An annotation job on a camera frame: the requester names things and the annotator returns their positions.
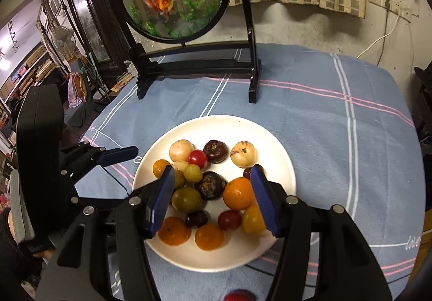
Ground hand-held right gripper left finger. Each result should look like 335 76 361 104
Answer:
35 166 176 301

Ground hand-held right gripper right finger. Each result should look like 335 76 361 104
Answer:
250 165 394 301

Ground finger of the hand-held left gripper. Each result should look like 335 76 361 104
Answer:
69 195 136 217
59 142 140 187

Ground yellow orange tangerine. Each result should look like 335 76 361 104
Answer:
241 204 267 235

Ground large orange tangerine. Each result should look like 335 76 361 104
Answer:
222 177 257 210

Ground small orange tangerine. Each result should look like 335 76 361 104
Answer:
153 159 172 178

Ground dark red cherry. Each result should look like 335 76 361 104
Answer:
184 210 208 229

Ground tan speckled passion fruit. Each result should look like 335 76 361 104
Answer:
230 141 257 167

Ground pale tan passion fruit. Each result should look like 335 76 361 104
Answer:
169 139 195 162

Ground white plate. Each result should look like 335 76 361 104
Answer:
131 115 297 271

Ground person's left hand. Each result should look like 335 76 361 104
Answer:
32 247 56 259

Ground pink plastic bag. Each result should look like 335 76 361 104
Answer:
67 72 89 108

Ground wooden bookshelf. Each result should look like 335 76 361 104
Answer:
0 42 51 149

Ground patterned tissue box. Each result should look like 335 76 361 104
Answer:
111 73 137 92

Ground blue plaid tablecloth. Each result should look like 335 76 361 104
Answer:
64 42 425 301

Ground electric fan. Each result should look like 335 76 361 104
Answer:
50 26 75 65

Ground dark wooden cabinet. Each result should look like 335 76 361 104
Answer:
62 0 136 72

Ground white power cable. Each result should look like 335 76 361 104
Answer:
358 14 400 58

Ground wall sockets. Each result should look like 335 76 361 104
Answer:
367 0 413 21

